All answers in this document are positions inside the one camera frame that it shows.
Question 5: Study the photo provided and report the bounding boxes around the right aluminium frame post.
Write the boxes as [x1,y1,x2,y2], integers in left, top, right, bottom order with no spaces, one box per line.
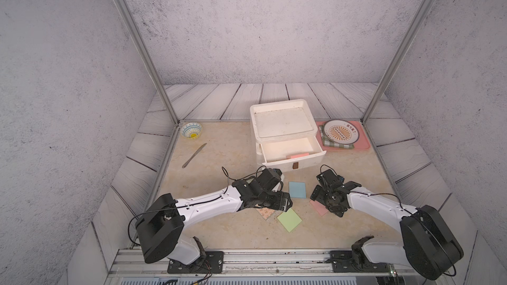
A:
[360,0,436,126]

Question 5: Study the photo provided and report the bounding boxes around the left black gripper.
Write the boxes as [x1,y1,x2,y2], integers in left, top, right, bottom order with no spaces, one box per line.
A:
[257,191,297,212]

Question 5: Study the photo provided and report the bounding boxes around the blue sticky note pad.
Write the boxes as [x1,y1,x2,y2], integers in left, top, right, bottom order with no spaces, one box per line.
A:
[289,182,306,199]

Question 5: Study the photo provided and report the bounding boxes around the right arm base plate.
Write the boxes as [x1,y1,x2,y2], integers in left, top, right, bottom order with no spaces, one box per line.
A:
[326,250,390,273]

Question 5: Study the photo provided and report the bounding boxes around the pink tray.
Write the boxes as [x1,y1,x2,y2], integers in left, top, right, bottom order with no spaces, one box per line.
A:
[316,121,370,151]

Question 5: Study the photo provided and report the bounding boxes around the left aluminium frame post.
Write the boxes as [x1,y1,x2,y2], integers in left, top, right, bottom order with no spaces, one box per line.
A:
[113,0,180,125]

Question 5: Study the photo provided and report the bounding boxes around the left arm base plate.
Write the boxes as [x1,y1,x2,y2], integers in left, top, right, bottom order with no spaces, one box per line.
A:
[167,251,224,274]

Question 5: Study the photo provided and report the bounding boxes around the green plaid cloth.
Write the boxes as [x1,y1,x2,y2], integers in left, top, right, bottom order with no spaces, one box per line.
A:
[318,125,355,149]

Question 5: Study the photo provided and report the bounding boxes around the aluminium frame post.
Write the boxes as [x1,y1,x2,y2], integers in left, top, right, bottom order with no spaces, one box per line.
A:
[113,0,180,125]
[360,0,436,126]

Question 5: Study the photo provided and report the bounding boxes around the patterned orange pad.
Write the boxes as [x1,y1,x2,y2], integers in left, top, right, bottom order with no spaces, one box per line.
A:
[257,208,275,220]
[287,153,311,160]

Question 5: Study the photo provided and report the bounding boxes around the white orange patterned plate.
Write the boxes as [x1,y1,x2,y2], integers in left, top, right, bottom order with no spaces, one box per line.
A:
[323,120,360,145]

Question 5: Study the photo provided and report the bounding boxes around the green sticky pad front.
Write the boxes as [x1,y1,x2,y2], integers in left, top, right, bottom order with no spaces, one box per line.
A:
[277,208,302,232]

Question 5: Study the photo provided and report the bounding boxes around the small patterned bowl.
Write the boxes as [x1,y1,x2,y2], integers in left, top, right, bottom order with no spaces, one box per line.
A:
[180,122,203,139]

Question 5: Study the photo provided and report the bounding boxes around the pink sticky note pad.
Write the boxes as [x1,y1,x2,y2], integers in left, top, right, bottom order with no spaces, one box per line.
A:
[310,200,329,216]

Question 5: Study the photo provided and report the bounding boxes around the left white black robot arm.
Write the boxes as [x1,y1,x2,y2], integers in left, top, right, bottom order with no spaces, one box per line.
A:
[135,166,293,266]

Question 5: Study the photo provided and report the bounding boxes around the white three-drawer cabinet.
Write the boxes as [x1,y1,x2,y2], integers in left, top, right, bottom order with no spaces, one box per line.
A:
[250,99,318,166]

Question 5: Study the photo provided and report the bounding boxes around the aluminium front rail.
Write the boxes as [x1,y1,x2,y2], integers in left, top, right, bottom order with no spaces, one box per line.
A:
[106,248,429,284]

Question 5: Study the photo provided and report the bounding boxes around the metal knife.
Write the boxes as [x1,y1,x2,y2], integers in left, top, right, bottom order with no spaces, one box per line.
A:
[182,143,207,169]

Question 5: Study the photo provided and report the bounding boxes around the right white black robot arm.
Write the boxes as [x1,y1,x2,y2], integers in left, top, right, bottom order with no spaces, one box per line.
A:
[310,168,464,281]

